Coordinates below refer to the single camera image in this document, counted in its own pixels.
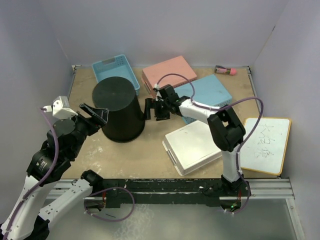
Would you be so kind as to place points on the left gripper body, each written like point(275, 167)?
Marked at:
point(87, 126)

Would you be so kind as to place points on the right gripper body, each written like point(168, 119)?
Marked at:
point(162, 112)

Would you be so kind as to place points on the large black bucket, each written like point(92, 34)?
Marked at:
point(126, 120)

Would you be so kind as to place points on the pink plastic basket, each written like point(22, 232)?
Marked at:
point(177, 65)

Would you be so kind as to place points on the light blue plastic basket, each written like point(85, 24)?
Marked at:
point(208, 90)

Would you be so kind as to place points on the small blue plastic basket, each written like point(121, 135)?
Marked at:
point(117, 66)

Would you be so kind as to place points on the white plastic basket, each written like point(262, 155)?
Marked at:
point(191, 147)

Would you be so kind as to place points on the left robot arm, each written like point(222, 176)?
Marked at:
point(30, 219)

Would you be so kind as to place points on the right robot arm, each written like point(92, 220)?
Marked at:
point(225, 128)

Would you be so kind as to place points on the pink capped small bottle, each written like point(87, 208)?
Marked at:
point(224, 70)

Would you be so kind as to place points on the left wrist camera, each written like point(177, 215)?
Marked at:
point(60, 108)

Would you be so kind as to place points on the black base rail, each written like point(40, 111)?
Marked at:
point(177, 191)

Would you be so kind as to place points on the whiteboard with yellow frame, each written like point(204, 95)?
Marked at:
point(265, 149)

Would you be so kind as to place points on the aluminium frame rail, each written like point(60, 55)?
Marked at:
point(270, 214)

